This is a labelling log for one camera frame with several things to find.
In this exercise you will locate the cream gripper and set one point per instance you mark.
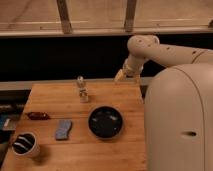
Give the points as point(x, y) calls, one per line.
point(131, 67)

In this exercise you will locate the black ceramic bowl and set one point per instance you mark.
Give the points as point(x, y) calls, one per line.
point(105, 122)

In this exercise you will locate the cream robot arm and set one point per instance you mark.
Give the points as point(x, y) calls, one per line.
point(178, 105)

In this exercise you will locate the clear plastic bottle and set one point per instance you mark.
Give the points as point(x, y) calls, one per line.
point(82, 89)

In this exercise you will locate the white paper cup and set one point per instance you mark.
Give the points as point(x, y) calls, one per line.
point(26, 145)

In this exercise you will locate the right wooden post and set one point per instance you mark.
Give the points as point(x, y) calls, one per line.
point(130, 15)

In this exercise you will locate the wooden post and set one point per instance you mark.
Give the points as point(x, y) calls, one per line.
point(130, 15)
point(64, 16)

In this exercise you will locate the left wooden post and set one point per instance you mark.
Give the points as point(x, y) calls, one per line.
point(64, 16)

